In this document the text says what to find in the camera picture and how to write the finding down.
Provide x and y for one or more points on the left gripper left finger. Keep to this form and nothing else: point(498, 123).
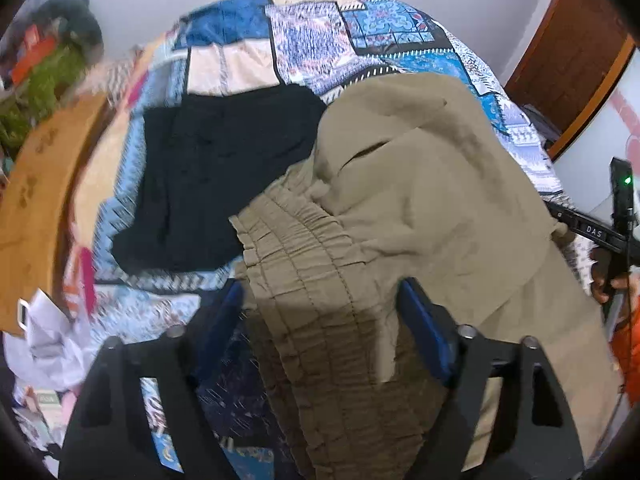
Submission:
point(138, 415)

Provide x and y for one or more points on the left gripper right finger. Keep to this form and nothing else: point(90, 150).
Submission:
point(533, 435)

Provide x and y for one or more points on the khaki pants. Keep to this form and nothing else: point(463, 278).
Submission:
point(407, 180)

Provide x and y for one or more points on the right hand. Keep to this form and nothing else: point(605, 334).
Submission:
point(601, 281)

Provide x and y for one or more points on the white crumpled cloth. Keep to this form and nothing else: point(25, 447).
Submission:
point(54, 352)

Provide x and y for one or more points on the brown wooden door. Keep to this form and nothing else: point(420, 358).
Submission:
point(572, 64)

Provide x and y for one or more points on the wooden headboard panel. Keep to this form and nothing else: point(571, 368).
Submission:
point(34, 206)

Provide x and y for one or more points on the black folded garment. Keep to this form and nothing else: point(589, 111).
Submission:
point(205, 160)

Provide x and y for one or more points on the green storage bag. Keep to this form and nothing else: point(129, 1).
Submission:
point(40, 95)

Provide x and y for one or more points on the blue patchwork bedspread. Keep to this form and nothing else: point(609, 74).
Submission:
point(327, 46)

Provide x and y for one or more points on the orange box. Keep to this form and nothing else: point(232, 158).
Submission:
point(34, 48)

